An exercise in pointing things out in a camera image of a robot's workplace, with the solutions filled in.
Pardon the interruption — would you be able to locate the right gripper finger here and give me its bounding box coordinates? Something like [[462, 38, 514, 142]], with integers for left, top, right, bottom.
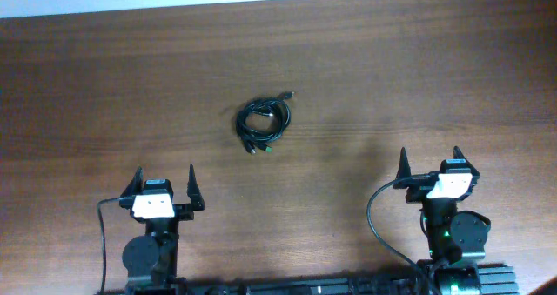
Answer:
[[453, 146, 480, 178], [395, 147, 412, 186]]

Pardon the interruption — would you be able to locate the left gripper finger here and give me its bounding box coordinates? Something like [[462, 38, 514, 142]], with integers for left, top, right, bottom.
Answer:
[[120, 166, 144, 198], [186, 164, 204, 209]]

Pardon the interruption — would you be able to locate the black cable thick plug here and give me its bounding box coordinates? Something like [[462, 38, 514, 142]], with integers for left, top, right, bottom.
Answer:
[[235, 97, 292, 155]]

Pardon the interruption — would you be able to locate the black cable silver plug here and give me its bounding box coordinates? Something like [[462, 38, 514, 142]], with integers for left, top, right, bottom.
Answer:
[[235, 91, 296, 146]]

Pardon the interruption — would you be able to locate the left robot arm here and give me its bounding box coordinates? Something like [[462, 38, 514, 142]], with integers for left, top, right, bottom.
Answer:
[[118, 166, 205, 295]]

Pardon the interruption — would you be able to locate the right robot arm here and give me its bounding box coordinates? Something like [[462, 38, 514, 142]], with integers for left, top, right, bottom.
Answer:
[[394, 146, 491, 294]]

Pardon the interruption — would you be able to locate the right camera cable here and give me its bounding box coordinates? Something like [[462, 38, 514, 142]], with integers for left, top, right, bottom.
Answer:
[[366, 174, 440, 295]]

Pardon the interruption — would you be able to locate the camera cable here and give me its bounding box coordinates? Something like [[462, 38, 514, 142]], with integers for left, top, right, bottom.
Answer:
[[366, 174, 440, 295], [97, 196, 123, 295]]

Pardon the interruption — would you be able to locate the left camera cable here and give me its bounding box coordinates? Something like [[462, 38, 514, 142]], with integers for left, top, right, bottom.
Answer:
[[97, 196, 123, 295]]

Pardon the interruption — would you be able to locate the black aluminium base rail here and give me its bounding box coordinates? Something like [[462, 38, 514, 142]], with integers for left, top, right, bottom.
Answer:
[[105, 265, 520, 295]]

